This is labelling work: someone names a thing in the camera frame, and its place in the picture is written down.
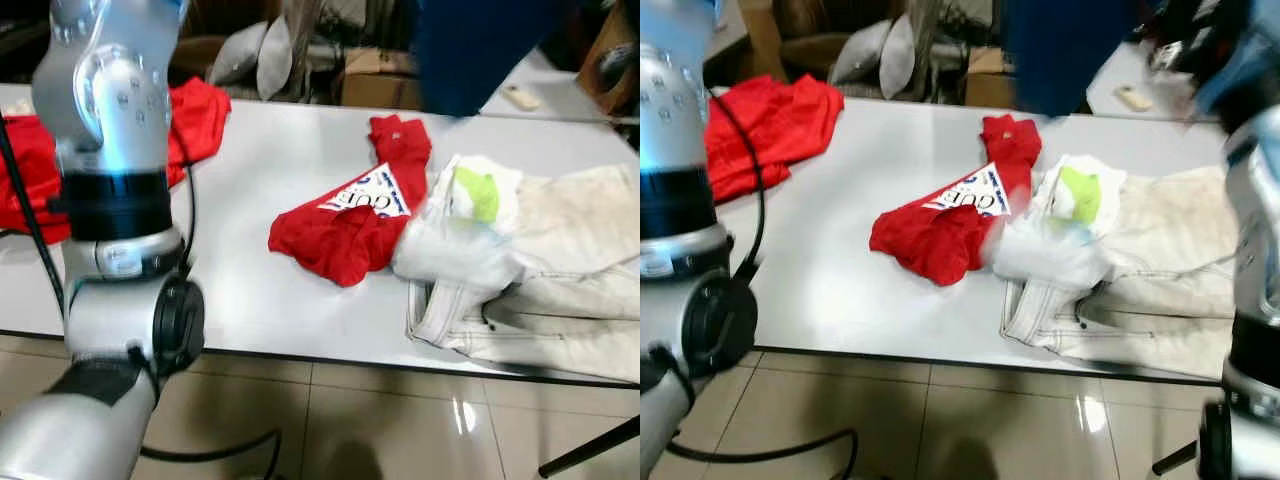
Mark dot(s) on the black table leg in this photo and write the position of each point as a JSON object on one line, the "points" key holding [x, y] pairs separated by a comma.
{"points": [[590, 447], [1175, 458]]}

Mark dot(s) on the cardboard box with black print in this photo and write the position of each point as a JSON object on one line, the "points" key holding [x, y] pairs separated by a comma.
{"points": [[985, 80], [375, 80]]}

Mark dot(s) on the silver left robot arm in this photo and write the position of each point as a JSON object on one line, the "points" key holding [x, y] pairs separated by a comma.
{"points": [[110, 110], [680, 250]]}

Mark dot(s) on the beige trousers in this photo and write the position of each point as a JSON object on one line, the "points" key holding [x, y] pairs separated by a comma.
{"points": [[570, 250], [1170, 250]]}

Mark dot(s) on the grey pillow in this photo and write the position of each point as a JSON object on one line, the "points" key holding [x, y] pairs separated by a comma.
{"points": [[858, 55], [272, 55], [235, 55], [897, 55]]}

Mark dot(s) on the white remote control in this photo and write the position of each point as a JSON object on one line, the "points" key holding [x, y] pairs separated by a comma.
{"points": [[1134, 97], [521, 97]]}

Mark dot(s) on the plain red T-shirt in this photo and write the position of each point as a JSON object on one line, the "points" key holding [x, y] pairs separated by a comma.
{"points": [[200, 120], [780, 130]]}

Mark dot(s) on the red garment with white print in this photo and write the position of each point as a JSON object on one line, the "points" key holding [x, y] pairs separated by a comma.
{"points": [[940, 245], [340, 240]]}

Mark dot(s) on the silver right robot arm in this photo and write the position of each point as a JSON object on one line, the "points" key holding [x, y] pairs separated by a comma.
{"points": [[1255, 220]]}

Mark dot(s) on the white garment with green patch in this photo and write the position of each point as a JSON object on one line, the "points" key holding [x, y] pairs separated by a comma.
{"points": [[460, 255], [1050, 260]]}

